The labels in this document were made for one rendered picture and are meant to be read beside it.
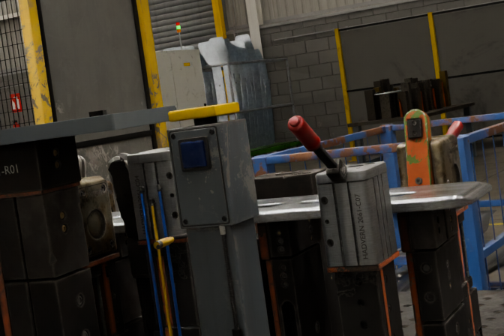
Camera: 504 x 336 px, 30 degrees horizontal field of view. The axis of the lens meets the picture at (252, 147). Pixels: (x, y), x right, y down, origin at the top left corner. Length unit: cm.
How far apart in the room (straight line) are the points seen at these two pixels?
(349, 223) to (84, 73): 370
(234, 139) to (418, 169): 47
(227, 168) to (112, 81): 393
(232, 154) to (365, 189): 19
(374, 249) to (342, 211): 6
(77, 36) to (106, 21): 26
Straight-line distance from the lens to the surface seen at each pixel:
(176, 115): 104
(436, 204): 122
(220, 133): 101
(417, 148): 145
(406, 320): 185
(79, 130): 106
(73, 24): 476
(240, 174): 104
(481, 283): 313
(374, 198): 115
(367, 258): 114
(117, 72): 498
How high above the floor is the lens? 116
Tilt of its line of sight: 3 degrees down
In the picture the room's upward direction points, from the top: 8 degrees counter-clockwise
